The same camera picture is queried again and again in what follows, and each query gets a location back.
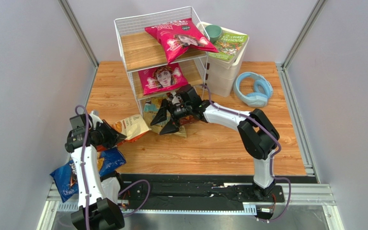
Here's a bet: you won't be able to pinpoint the green mug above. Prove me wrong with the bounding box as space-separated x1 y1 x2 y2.
205 24 223 43

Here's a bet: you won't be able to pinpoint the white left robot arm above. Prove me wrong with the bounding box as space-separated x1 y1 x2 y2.
65 111 126 230

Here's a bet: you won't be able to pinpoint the tan kettle chips bag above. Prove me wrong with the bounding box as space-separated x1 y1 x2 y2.
143 94 170 134

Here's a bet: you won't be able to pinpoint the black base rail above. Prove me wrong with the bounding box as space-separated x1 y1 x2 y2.
101 172 313 212

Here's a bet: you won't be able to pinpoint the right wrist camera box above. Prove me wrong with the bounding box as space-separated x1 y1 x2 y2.
166 92 182 104

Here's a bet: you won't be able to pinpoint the white wire wooden shelf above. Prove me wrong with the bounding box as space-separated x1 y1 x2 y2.
114 6 207 113

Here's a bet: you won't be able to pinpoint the pink Real chips bag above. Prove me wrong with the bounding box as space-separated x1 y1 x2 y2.
145 18 218 64
138 63 188 95

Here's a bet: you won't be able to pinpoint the green treehouse book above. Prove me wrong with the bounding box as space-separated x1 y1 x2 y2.
209 32 249 63

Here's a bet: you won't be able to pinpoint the cream orange chips bag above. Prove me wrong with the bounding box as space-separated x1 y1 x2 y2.
97 114 151 151

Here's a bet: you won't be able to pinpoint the light blue headphones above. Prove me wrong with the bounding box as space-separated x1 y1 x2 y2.
233 72 274 108

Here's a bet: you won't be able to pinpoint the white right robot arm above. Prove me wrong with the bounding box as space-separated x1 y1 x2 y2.
150 84 279 198

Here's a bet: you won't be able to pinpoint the blue Doritos bag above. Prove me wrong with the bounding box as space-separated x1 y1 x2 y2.
50 148 127 203

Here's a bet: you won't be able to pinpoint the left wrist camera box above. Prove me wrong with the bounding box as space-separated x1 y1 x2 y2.
89 110 103 128

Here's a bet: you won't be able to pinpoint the red Doritos bag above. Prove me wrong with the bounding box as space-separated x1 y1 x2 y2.
166 91 204 127

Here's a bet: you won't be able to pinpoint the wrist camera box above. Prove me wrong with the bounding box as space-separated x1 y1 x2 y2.
166 92 182 104
89 110 103 128

